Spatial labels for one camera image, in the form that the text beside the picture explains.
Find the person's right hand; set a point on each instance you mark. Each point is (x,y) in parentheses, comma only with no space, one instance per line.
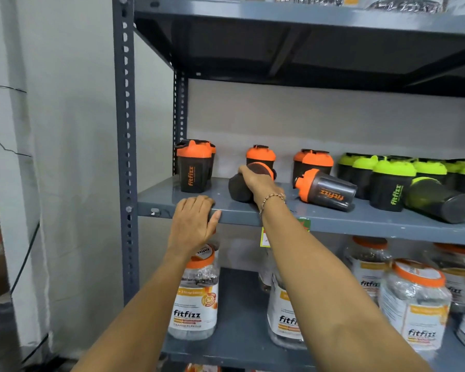
(261,185)

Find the person's left hand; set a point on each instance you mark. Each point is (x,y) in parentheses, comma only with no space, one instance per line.
(192,228)

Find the person's left thumb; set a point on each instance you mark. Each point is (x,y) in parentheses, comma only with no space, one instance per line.
(214,220)

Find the person's right fingers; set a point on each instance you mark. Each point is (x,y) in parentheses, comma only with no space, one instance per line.
(250,174)

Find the black shaker bottle orange cap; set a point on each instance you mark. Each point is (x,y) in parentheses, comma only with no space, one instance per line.
(238,189)

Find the person's right forearm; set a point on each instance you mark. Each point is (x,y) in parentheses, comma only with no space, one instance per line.
(317,290)

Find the person's left forearm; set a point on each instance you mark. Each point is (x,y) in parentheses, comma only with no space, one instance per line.
(139,325)

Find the green yellow shelf label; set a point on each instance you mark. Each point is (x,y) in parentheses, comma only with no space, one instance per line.
(264,239)

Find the row of orange-lid black shakers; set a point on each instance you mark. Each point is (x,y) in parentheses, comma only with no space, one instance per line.
(193,170)

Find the grey metal shelving rack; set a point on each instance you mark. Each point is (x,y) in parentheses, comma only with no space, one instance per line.
(126,112)

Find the row of green-lid black shakers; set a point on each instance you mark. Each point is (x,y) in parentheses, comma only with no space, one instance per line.
(389,189)

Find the group of clear orange-lid jars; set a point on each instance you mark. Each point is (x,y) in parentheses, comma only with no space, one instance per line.
(414,306)

